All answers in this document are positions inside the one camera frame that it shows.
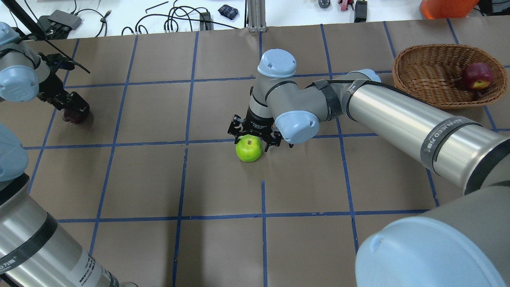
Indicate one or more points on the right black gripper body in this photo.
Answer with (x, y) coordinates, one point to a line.
(258, 124)

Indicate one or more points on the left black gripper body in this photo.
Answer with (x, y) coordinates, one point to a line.
(63, 98)

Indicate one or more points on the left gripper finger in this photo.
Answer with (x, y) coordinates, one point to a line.
(74, 102)

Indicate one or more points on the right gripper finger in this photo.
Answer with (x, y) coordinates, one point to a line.
(272, 138)
(236, 128)

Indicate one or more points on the dark red apple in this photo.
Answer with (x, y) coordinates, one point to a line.
(75, 116)

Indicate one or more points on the green apple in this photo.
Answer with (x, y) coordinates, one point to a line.
(248, 148)

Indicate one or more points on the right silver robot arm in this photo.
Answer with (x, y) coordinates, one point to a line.
(463, 243)

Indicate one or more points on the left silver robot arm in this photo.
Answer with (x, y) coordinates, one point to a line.
(36, 251)

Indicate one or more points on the wicker basket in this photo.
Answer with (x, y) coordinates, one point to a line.
(433, 73)

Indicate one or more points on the black monitor stand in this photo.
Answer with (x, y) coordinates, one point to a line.
(25, 19)

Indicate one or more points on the grey usb hub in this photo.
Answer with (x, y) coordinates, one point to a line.
(67, 21)

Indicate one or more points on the dark blue small pouch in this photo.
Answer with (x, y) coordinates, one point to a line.
(228, 11)

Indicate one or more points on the orange cylindrical container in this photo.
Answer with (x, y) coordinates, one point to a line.
(443, 9)

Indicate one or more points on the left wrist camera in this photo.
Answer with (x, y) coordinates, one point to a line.
(58, 61)

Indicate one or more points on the aluminium frame post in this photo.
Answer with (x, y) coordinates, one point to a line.
(256, 15)

